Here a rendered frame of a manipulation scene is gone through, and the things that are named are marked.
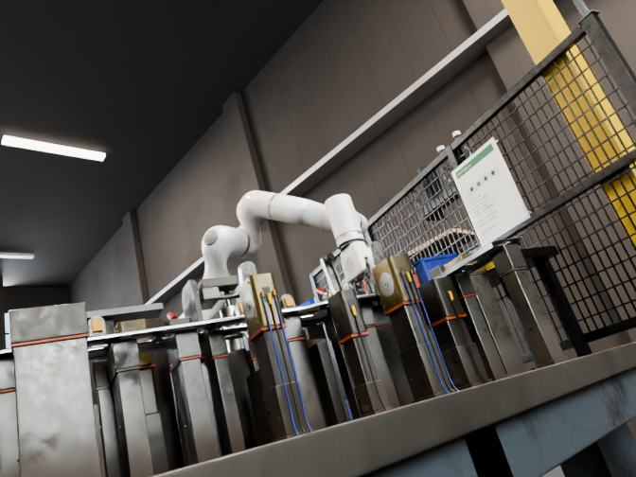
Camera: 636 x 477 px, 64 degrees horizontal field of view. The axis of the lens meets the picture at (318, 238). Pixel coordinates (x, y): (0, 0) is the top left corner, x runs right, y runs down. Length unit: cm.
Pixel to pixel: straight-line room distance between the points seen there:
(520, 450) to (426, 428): 23
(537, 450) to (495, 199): 121
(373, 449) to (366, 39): 516
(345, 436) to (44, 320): 70
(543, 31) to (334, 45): 411
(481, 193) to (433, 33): 322
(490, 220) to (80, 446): 140
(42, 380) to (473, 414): 70
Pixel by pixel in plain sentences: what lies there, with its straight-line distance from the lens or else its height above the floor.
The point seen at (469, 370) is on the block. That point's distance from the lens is 130.
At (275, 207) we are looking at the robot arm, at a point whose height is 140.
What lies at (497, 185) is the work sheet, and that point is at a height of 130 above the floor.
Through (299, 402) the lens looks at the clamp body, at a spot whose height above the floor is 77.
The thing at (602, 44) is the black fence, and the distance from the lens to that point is 167.
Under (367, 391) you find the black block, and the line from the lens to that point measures 116.
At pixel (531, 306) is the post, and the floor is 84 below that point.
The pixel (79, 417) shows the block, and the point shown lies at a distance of 98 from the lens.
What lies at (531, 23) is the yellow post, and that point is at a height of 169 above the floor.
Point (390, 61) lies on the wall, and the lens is 516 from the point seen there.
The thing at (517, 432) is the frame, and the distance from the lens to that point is 71.
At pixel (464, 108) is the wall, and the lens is 453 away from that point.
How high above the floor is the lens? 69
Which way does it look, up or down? 21 degrees up
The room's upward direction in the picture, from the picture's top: 16 degrees counter-clockwise
